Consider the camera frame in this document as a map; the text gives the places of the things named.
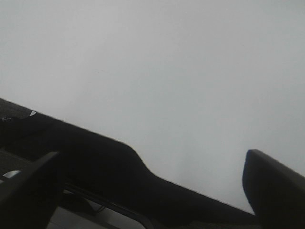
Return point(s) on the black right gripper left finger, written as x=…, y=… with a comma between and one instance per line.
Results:
x=29, y=198

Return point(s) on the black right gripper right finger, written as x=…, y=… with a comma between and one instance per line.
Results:
x=275, y=192

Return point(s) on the brown towel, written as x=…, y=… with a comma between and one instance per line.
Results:
x=113, y=171

